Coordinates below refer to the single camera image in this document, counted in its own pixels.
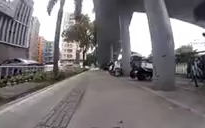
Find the tall pale building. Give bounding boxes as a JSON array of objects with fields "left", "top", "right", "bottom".
[{"left": 60, "top": 12, "right": 84, "bottom": 66}]

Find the white scooter with canopy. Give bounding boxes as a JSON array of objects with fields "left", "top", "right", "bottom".
[{"left": 129, "top": 52, "right": 155, "bottom": 82}]

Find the grey paved path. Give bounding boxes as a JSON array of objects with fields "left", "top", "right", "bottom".
[{"left": 0, "top": 69, "right": 205, "bottom": 128}]

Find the tall palm tree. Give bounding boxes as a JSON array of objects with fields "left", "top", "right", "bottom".
[{"left": 45, "top": 0, "right": 85, "bottom": 77}]

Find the grey-blue building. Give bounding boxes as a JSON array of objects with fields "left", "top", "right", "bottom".
[{"left": 43, "top": 39, "right": 55, "bottom": 64}]

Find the grey concrete viaduct with pillars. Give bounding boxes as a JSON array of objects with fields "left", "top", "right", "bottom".
[{"left": 92, "top": 0, "right": 205, "bottom": 92}]

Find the orange building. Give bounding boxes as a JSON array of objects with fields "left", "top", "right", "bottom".
[{"left": 37, "top": 35, "right": 46, "bottom": 65}]

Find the pale kerb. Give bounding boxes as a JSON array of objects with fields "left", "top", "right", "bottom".
[{"left": 0, "top": 69, "right": 90, "bottom": 122}]

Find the white fence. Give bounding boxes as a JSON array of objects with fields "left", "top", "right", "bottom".
[{"left": 174, "top": 62, "right": 190, "bottom": 76}]

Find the grey car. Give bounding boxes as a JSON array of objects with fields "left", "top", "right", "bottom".
[{"left": 0, "top": 57, "right": 42, "bottom": 68}]

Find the pale roadside railing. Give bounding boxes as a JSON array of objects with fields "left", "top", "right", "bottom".
[{"left": 0, "top": 64, "right": 55, "bottom": 80}]

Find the grey paved parking strip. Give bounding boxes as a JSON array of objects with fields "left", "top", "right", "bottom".
[{"left": 118, "top": 74, "right": 205, "bottom": 122}]

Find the large grey building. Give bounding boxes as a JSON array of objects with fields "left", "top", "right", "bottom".
[{"left": 0, "top": 0, "right": 35, "bottom": 67}]

